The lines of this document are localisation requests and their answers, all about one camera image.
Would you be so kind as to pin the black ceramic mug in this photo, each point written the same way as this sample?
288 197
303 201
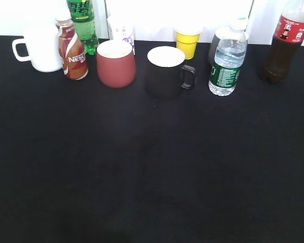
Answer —
167 75

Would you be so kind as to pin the white milk bottle purple label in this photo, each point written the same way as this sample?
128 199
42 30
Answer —
121 28

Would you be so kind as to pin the white ceramic mug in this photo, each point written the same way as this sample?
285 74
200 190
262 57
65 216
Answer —
41 42

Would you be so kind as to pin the red ceramic mug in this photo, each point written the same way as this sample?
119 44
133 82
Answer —
116 65

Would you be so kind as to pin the yellow paper cup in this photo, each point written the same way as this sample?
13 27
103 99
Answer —
187 36

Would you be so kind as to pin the clear water bottle green label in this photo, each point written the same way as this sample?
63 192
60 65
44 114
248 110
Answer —
222 81

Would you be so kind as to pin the green Sprite bottle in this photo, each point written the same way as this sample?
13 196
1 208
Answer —
82 14

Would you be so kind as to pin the brown Nescafe coffee bottle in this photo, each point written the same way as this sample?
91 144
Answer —
71 50

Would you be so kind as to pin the cola bottle red label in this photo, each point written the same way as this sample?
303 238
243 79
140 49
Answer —
287 39

